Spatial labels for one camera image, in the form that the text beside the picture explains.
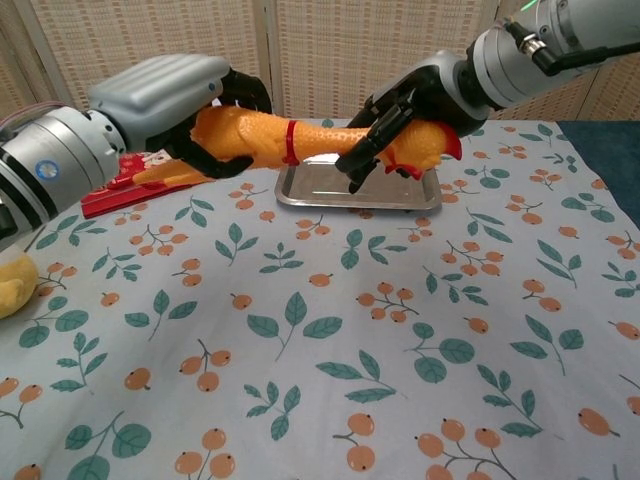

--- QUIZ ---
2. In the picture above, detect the stainless steel tray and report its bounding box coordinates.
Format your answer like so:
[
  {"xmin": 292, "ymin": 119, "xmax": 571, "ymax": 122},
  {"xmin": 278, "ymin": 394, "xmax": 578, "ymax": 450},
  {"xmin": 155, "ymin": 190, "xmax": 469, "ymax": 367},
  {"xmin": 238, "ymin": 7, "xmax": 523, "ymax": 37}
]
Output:
[{"xmin": 273, "ymin": 159, "xmax": 444, "ymax": 212}]

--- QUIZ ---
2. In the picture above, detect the floral leaf print tablecloth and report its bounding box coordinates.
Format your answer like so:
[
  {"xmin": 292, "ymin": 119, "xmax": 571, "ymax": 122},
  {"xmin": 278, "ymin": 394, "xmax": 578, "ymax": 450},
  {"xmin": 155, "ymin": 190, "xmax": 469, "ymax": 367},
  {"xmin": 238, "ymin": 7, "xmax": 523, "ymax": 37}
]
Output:
[{"xmin": 0, "ymin": 117, "xmax": 640, "ymax": 480}]

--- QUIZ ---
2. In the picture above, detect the red desk calendar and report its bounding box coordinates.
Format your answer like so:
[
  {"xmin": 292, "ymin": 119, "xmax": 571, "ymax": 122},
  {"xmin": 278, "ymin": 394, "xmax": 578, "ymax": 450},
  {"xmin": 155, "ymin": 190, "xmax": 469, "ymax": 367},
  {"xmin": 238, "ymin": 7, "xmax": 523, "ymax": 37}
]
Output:
[{"xmin": 79, "ymin": 152, "xmax": 201, "ymax": 220}]

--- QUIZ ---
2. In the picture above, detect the woven folding screen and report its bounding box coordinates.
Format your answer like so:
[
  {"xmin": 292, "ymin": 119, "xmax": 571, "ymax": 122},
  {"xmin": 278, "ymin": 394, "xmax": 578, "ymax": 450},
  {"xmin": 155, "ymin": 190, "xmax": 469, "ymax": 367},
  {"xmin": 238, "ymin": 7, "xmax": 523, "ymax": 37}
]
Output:
[{"xmin": 0, "ymin": 0, "xmax": 640, "ymax": 124}]

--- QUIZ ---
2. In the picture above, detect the yellow plush toy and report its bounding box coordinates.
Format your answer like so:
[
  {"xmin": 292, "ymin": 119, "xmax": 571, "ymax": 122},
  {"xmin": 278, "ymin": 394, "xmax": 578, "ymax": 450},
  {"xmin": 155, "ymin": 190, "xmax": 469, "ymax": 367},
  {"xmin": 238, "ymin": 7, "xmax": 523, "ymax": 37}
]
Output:
[{"xmin": 0, "ymin": 249, "xmax": 40, "ymax": 320}]

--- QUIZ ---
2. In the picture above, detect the yellow rubber chicken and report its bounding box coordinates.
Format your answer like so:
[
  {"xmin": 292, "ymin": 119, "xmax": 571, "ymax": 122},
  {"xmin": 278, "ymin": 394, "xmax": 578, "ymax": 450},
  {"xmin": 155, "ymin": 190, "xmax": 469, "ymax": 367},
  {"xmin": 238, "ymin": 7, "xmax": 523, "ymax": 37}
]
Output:
[{"xmin": 129, "ymin": 105, "xmax": 464, "ymax": 194}]

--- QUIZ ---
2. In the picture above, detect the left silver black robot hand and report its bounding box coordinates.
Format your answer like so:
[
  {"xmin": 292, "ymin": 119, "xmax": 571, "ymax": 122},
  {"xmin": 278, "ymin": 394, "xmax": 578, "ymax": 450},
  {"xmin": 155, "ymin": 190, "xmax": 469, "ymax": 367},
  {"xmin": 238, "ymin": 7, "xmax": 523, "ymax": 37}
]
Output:
[{"xmin": 87, "ymin": 53, "xmax": 274, "ymax": 180}]

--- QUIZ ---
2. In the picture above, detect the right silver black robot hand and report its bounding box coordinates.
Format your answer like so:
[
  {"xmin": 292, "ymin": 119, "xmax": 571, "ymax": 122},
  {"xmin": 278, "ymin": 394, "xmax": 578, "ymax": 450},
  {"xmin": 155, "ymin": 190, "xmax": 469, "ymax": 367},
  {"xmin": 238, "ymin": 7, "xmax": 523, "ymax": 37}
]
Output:
[{"xmin": 335, "ymin": 49, "xmax": 494, "ymax": 195}]

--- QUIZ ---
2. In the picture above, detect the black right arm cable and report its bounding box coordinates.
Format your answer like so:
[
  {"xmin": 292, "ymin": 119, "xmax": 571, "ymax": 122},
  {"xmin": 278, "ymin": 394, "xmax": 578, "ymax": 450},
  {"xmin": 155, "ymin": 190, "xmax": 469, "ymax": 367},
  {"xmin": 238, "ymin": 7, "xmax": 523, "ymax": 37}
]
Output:
[{"xmin": 504, "ymin": 19, "xmax": 640, "ymax": 76}]

